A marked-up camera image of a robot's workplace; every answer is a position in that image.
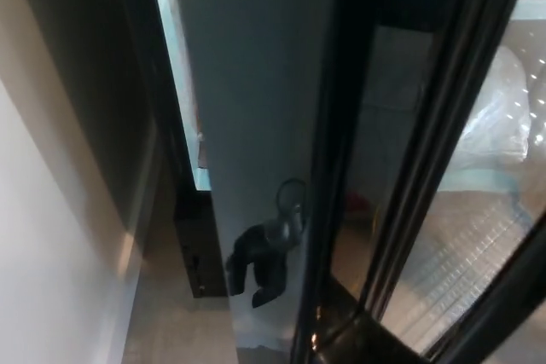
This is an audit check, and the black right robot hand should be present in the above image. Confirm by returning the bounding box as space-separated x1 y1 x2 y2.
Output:
225 219 290 309

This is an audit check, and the black-framed glass refrigerator door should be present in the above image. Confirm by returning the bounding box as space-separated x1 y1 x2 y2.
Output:
169 0 546 364

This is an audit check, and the black glass-door display refrigerator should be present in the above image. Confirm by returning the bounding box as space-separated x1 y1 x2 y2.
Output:
108 0 228 299

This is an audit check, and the large white plastic bag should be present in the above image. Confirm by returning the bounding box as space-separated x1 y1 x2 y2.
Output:
459 45 539 165

